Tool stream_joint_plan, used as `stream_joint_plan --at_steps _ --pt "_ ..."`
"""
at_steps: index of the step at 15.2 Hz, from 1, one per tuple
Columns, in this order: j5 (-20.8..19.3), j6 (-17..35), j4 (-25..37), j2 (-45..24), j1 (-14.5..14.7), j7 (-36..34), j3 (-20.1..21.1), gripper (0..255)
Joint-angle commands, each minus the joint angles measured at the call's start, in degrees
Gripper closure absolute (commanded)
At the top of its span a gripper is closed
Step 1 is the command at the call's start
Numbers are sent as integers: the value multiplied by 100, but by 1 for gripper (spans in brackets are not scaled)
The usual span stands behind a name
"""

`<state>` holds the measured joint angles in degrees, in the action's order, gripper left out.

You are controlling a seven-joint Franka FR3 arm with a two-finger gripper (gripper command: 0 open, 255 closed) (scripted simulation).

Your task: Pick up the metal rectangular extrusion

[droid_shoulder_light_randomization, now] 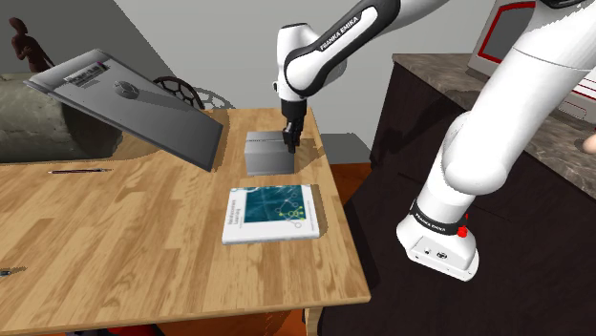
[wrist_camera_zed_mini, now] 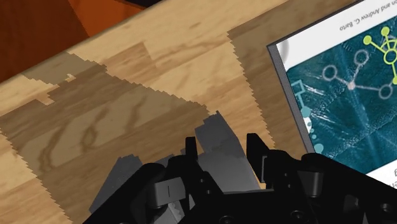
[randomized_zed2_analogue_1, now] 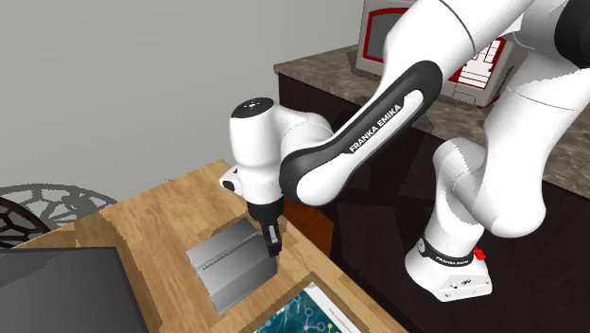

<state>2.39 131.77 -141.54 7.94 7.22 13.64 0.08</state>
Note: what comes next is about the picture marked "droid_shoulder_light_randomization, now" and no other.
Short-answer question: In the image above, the grey open laptop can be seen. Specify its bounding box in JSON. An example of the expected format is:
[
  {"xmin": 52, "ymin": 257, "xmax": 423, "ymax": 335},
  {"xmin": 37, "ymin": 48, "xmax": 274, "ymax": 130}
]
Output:
[{"xmin": 23, "ymin": 48, "xmax": 225, "ymax": 173}]

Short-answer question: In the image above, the dark robot stand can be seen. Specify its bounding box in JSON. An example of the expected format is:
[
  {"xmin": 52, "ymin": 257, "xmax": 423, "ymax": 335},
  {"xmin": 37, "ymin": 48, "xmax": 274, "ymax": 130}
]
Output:
[{"xmin": 318, "ymin": 139, "xmax": 596, "ymax": 336}]

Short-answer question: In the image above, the dark cabinet with marble top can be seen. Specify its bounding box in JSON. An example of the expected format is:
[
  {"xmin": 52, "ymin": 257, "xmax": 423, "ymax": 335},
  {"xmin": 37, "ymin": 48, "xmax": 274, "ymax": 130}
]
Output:
[{"xmin": 370, "ymin": 52, "xmax": 596, "ymax": 201}]

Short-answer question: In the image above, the white and red appliance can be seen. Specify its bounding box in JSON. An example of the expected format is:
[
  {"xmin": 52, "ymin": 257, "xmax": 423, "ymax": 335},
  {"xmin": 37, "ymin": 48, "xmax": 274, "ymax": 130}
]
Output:
[{"xmin": 467, "ymin": 0, "xmax": 596, "ymax": 125}]

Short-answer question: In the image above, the grey-green sofa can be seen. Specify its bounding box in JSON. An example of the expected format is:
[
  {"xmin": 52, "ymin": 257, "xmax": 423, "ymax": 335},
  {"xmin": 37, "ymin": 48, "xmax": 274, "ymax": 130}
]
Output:
[{"xmin": 0, "ymin": 72, "xmax": 125, "ymax": 164}]

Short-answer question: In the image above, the dark red pen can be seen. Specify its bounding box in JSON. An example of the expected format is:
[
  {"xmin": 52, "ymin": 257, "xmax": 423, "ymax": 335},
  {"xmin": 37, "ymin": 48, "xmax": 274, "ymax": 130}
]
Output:
[{"xmin": 47, "ymin": 168, "xmax": 114, "ymax": 176}]

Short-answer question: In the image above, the brown human figure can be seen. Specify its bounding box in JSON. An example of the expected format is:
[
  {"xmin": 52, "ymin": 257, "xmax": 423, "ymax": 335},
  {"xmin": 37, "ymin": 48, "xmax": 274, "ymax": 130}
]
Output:
[{"xmin": 9, "ymin": 16, "xmax": 55, "ymax": 74}]

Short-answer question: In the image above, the wooden table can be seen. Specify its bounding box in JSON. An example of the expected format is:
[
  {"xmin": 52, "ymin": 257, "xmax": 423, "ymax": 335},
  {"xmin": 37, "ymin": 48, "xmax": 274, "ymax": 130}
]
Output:
[{"xmin": 0, "ymin": 107, "xmax": 373, "ymax": 336}]

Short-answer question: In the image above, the black round-backed chair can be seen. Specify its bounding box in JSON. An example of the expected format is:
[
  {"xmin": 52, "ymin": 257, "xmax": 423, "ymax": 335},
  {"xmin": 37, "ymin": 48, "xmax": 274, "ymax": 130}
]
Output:
[{"xmin": 153, "ymin": 75, "xmax": 206, "ymax": 111}]

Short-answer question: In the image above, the white and teal book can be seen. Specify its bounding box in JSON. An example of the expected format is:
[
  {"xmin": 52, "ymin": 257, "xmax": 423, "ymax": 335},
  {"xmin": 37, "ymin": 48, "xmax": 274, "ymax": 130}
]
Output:
[{"xmin": 221, "ymin": 183, "xmax": 322, "ymax": 246}]

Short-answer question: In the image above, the grey box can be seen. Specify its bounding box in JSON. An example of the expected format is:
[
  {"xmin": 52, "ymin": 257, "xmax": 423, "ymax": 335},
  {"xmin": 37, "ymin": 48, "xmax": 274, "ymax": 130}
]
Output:
[{"xmin": 245, "ymin": 130, "xmax": 296, "ymax": 178}]

